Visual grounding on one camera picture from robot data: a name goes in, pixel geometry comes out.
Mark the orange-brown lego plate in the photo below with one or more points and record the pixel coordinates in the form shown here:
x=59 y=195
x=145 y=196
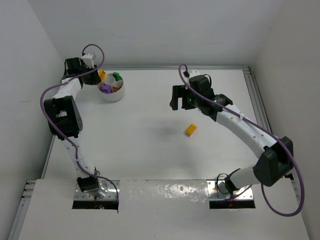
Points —
x=115 y=89

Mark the yellow lego in container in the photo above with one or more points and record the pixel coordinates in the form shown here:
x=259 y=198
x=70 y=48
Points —
x=102 y=75

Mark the green lego in container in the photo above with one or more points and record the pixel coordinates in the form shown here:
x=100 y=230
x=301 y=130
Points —
x=117 y=76

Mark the aluminium frame rail right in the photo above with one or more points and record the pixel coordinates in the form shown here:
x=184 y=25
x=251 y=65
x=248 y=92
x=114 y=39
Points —
x=256 y=99

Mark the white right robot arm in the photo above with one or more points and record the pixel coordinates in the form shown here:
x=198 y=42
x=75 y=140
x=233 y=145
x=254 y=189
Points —
x=272 y=160

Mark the white round divided container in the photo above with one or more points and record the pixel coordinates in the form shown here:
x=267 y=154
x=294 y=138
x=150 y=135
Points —
x=115 y=96

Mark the dark purple rounded lego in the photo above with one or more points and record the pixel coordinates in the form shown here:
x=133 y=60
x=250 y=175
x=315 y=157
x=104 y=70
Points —
x=106 y=89

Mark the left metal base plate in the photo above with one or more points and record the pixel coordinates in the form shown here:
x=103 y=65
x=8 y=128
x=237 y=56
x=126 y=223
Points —
x=106 y=193

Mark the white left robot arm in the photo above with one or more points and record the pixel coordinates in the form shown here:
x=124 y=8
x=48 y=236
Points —
x=64 y=118

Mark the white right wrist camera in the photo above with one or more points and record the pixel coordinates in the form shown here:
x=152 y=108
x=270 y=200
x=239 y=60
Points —
x=191 y=74

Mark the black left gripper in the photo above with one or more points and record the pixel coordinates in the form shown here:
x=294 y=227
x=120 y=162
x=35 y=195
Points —
x=92 y=78

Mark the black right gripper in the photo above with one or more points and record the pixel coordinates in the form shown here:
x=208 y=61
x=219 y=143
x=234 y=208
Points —
x=181 y=97

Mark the yellow long lego brick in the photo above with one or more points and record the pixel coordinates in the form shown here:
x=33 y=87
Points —
x=190 y=129

